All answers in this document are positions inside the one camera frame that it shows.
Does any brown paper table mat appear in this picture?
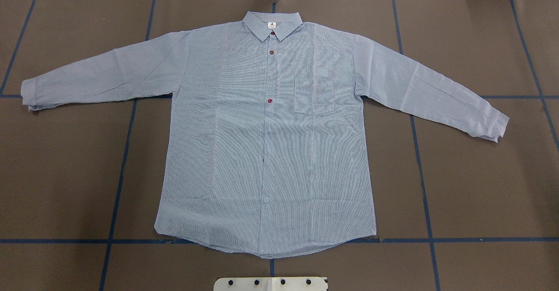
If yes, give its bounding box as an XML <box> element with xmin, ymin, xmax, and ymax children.
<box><xmin>1</xmin><ymin>0</ymin><xmax>558</xmax><ymax>291</ymax></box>

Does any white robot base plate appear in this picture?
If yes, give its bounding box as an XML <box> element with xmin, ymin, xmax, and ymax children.
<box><xmin>213</xmin><ymin>277</ymin><xmax>329</xmax><ymax>291</ymax></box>

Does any light blue striped shirt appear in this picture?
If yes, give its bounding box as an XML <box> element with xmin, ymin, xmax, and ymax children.
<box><xmin>21</xmin><ymin>12</ymin><xmax>509</xmax><ymax>259</ymax></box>

